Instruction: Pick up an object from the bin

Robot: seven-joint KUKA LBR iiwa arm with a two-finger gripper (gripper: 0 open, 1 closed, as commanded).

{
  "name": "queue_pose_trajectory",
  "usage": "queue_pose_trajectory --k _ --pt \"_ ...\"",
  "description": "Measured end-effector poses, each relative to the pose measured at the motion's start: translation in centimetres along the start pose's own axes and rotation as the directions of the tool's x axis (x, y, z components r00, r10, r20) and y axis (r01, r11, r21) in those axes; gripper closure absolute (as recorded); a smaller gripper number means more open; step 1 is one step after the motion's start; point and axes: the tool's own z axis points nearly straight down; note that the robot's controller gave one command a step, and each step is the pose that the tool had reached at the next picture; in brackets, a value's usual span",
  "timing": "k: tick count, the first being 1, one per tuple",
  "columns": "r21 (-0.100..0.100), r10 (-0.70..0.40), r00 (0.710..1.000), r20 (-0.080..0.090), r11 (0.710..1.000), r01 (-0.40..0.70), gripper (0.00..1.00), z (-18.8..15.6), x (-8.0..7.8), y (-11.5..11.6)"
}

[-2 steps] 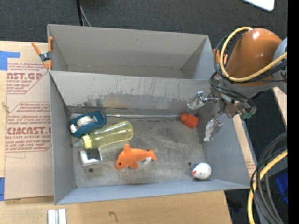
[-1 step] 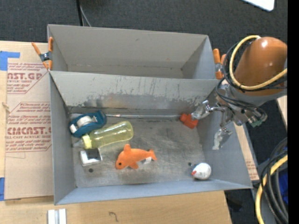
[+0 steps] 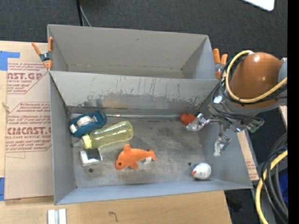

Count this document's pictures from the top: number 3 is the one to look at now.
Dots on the brown cardboard board red print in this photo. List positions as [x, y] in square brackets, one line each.
[25, 115]

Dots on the white egg with red mark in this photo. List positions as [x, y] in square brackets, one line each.
[202, 171]

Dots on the orange toy dolphin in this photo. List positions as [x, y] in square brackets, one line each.
[133, 156]

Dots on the blue tape dispenser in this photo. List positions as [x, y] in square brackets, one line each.
[99, 120]

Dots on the white square frame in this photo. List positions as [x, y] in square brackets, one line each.
[84, 160]

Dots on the grey metal bin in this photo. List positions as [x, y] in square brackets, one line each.
[151, 90]

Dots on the orange-red plastic piece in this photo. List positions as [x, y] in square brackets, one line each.
[187, 118]

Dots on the yellow baby bottle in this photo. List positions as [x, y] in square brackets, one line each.
[112, 134]

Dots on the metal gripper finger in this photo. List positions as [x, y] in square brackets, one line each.
[197, 123]
[221, 144]

